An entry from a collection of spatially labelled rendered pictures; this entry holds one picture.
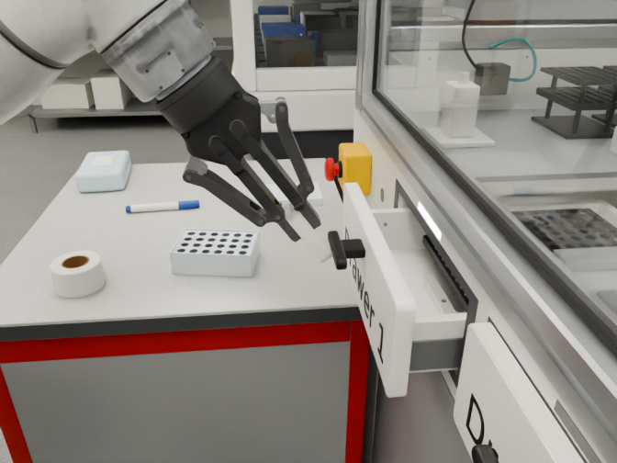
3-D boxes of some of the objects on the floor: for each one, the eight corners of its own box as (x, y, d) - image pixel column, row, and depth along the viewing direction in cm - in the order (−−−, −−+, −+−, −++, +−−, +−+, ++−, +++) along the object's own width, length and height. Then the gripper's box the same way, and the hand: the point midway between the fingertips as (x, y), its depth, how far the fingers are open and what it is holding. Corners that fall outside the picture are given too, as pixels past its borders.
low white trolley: (67, 640, 105) (-51, 327, 71) (129, 406, 160) (80, 165, 126) (358, 608, 110) (381, 302, 76) (321, 391, 165) (325, 157, 131)
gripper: (122, 129, 48) (281, 303, 58) (238, 39, 45) (383, 237, 55) (138, 108, 54) (277, 267, 64) (240, 28, 52) (368, 207, 62)
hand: (308, 231), depth 58 cm, fingers closed
